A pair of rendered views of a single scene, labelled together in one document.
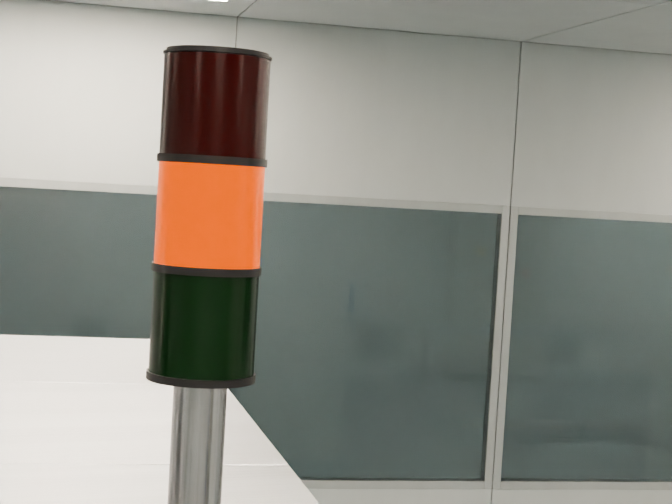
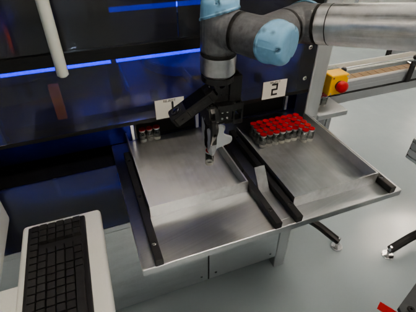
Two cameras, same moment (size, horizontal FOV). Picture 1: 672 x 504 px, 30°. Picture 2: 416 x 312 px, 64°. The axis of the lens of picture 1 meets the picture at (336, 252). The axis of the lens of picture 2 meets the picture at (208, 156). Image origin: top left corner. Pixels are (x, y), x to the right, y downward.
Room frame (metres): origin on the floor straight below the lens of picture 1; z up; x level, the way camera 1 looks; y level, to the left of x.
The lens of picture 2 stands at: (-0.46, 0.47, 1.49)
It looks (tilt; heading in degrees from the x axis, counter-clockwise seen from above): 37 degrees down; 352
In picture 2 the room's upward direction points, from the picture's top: straight up
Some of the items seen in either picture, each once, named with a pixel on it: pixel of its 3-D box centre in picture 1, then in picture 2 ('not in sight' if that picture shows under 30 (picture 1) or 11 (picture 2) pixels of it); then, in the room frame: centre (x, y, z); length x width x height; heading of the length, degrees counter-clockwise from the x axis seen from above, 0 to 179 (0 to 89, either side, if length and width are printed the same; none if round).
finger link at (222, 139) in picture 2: not in sight; (220, 141); (0.19, 0.35, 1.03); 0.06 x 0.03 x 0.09; 100
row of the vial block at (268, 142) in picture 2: not in sight; (285, 135); (0.37, 0.11, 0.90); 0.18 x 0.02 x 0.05; 103
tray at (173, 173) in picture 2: not in sight; (181, 160); (0.30, 0.45, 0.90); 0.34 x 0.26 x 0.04; 13
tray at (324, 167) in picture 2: not in sight; (299, 152); (0.28, 0.09, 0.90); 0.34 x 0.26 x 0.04; 13
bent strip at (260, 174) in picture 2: not in sight; (271, 191); (0.12, 0.23, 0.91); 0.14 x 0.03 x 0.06; 13
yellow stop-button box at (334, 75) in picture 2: not in sight; (332, 81); (0.54, -0.10, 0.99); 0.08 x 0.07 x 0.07; 13
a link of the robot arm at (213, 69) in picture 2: not in sight; (217, 63); (0.20, 0.36, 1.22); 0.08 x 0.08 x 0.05
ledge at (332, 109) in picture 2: not in sight; (321, 106); (0.59, -0.11, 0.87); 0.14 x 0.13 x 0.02; 13
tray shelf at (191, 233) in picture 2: not in sight; (244, 168); (0.27, 0.26, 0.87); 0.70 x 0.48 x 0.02; 103
